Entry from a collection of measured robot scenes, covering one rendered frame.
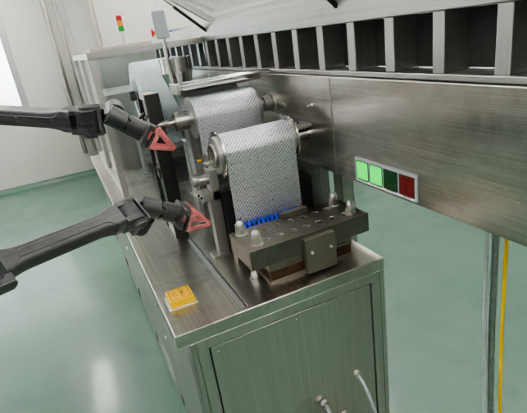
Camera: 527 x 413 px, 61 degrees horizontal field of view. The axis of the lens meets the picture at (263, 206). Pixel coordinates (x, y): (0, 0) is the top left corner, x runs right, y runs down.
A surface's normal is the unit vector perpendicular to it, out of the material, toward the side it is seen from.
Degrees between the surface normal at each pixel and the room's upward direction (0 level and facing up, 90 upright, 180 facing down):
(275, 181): 90
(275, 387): 90
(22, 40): 90
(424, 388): 0
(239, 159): 90
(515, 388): 0
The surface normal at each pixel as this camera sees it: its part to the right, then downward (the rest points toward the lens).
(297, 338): 0.42, 0.28
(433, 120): -0.90, 0.27
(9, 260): 0.45, -0.62
